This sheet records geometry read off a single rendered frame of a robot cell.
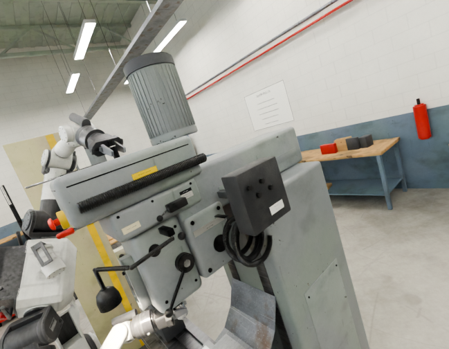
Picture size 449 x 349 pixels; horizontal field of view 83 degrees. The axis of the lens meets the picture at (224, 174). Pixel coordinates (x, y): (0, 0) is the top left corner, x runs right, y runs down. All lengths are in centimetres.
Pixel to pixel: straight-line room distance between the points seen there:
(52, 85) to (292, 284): 1003
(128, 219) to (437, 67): 428
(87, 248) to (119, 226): 190
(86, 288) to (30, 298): 165
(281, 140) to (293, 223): 42
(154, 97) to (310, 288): 108
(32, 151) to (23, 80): 792
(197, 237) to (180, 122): 44
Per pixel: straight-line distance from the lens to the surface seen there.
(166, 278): 100
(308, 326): 140
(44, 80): 1059
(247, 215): 81
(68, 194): 84
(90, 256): 279
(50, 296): 123
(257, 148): 121
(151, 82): 102
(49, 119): 1023
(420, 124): 455
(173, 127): 100
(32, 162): 270
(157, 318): 115
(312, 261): 134
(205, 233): 102
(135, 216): 89
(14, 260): 128
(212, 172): 103
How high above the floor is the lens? 188
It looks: 10 degrees down
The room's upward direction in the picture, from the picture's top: 19 degrees counter-clockwise
